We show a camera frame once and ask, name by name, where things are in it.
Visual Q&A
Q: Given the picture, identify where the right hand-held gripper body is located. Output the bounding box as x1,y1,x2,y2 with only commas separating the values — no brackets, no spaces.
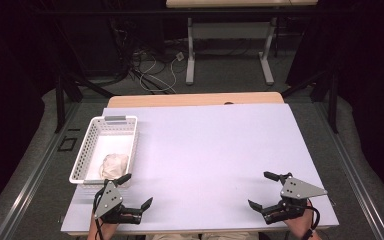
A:
263,172,328,225

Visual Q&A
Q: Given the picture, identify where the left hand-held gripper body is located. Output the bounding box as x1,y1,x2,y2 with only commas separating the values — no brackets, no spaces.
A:
93,179,143,225

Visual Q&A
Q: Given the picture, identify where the cream baby bodysuit brown trim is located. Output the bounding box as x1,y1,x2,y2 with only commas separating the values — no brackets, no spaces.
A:
99,153,130,181

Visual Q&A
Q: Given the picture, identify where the white perforated plastic basket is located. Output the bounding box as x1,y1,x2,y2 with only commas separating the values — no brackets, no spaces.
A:
68,115,139,189

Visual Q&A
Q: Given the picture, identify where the person's left hand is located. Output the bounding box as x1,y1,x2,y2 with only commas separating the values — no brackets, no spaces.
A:
87,215,120,240

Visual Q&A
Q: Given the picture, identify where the person's right hand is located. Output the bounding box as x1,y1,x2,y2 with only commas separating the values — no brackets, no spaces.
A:
284,199,315,240

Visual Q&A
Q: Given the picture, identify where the pale lilac table mat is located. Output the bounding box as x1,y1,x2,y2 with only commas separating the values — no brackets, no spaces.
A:
60,103,340,234

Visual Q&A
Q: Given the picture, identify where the black metal stand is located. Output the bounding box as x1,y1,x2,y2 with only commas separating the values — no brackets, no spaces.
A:
54,73,114,134
281,69,339,134

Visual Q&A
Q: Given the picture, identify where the dark curtain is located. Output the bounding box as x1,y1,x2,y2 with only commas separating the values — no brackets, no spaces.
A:
286,0,384,208
0,0,56,221

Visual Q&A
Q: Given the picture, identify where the black horizontal bar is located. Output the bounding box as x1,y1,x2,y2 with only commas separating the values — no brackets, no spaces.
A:
36,9,351,17

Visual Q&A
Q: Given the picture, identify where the desk with white legs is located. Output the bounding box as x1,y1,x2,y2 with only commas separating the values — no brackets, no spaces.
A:
165,0,319,86

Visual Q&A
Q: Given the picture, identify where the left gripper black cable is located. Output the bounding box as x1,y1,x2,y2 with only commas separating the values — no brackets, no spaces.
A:
92,189,105,240

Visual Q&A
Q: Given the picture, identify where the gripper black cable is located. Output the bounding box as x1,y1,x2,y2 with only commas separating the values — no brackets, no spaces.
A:
299,203,322,240
92,189,105,240

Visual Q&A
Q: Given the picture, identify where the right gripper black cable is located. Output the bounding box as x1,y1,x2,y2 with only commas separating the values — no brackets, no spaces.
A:
299,203,322,240

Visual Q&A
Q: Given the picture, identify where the aluminium floor rail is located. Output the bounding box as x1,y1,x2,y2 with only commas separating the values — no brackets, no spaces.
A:
0,103,81,240
314,103,384,240

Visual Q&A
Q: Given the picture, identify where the black floor socket frame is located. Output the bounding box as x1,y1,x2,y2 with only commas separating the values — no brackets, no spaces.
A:
57,135,78,153

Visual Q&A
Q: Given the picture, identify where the white floor cable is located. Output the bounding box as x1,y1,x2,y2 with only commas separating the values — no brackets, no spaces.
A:
139,54,178,94

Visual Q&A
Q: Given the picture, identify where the bundle of black cables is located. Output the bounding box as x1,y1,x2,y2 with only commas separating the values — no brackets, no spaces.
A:
109,16,168,94

